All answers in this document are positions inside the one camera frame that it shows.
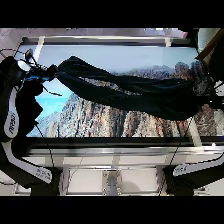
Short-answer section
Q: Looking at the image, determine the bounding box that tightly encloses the silver frame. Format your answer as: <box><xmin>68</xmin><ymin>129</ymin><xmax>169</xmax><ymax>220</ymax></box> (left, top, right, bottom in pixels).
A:
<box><xmin>0</xmin><ymin>28</ymin><xmax>224</xmax><ymax>196</ymax></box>

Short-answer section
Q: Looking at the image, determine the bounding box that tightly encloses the black cable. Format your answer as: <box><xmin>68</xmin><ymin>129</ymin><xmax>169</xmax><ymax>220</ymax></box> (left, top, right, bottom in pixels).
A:
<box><xmin>33</xmin><ymin>120</ymin><xmax>58</xmax><ymax>169</ymax></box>
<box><xmin>158</xmin><ymin>117</ymin><xmax>195</xmax><ymax>196</ymax></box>

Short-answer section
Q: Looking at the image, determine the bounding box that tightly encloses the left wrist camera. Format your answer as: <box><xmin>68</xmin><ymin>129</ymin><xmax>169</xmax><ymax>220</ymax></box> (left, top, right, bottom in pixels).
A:
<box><xmin>23</xmin><ymin>48</ymin><xmax>36</xmax><ymax>65</ymax></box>

